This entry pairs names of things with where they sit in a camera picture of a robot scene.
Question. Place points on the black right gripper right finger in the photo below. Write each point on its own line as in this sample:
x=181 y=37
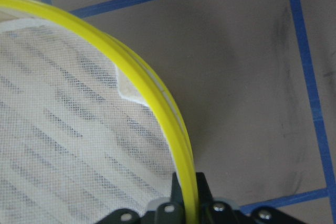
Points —
x=204 y=192

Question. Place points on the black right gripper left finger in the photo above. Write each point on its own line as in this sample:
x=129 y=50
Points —
x=176 y=192

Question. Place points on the yellow steamer layer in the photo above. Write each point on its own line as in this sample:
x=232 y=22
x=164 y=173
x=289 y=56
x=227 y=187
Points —
x=157 y=90

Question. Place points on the folded white liner cloth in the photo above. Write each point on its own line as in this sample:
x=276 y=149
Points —
x=65 y=129

